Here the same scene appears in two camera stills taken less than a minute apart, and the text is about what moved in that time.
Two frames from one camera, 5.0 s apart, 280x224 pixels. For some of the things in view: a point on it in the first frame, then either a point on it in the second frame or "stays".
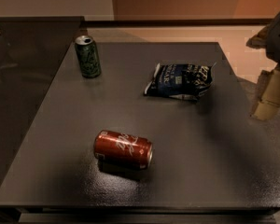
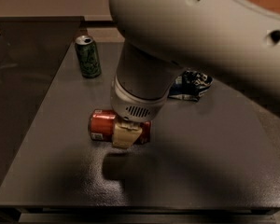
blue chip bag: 188,80 stays
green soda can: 89,56 stays
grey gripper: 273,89 -> 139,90
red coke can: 123,149 -> 101,126
